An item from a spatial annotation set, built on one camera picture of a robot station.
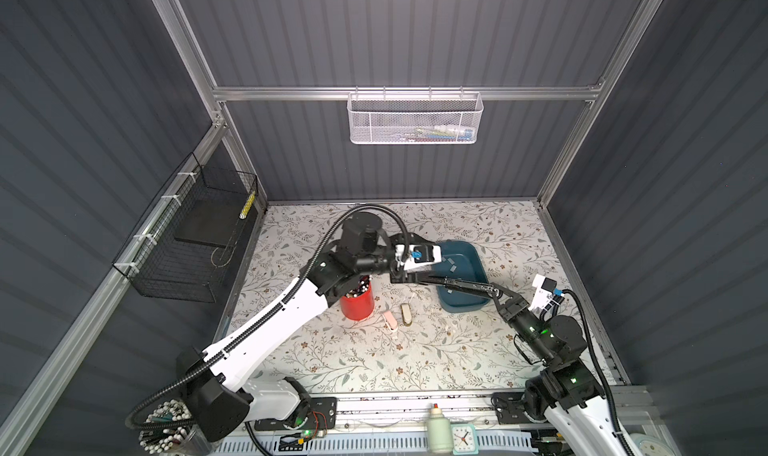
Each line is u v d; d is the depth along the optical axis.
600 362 0.82
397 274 0.56
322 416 0.72
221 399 0.37
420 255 0.51
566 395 0.55
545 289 0.66
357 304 0.81
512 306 0.65
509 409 0.73
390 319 0.87
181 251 0.71
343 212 0.48
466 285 0.74
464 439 0.69
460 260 1.02
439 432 0.64
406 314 0.87
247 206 0.81
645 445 0.67
